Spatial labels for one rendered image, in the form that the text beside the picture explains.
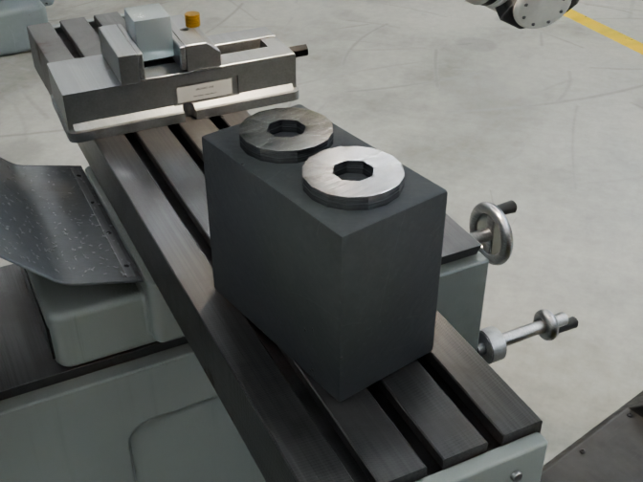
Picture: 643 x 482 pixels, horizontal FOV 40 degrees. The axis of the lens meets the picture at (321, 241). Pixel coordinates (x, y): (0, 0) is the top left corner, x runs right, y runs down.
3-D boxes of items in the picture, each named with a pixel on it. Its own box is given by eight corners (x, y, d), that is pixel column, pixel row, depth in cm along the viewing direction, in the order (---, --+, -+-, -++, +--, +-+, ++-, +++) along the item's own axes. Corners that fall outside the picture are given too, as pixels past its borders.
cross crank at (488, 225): (488, 237, 167) (495, 184, 161) (526, 271, 159) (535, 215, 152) (416, 259, 162) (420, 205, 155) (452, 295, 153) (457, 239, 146)
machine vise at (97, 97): (265, 63, 146) (263, -2, 139) (301, 98, 134) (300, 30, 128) (51, 101, 134) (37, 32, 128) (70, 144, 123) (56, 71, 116)
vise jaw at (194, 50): (195, 36, 137) (193, 11, 134) (221, 66, 127) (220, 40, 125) (158, 42, 135) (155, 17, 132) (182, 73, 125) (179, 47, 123)
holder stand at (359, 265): (302, 250, 102) (299, 90, 90) (434, 351, 87) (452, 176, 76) (212, 288, 96) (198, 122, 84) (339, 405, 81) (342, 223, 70)
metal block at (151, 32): (163, 41, 132) (159, 2, 128) (174, 55, 127) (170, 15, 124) (128, 47, 130) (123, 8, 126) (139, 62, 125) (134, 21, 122)
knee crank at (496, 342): (564, 317, 162) (568, 291, 159) (585, 336, 158) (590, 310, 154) (463, 352, 154) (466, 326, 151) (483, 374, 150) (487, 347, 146)
